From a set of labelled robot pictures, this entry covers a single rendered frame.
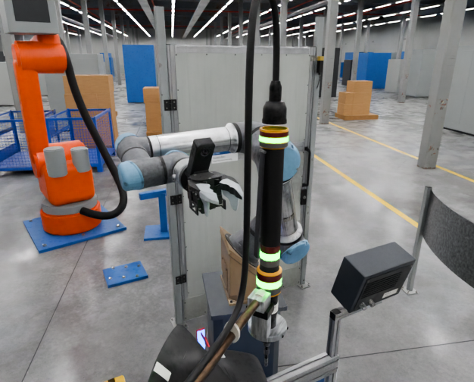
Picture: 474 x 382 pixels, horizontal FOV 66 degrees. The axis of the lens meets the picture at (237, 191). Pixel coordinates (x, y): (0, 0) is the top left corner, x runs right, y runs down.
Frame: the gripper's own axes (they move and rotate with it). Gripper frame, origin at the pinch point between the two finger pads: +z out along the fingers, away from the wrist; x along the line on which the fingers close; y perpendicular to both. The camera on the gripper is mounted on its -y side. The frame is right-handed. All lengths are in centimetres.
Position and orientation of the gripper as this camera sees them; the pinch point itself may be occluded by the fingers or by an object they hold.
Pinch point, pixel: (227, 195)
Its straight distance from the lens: 72.8
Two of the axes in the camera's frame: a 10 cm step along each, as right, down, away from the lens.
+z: 4.5, 3.1, -8.4
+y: 0.2, 9.3, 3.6
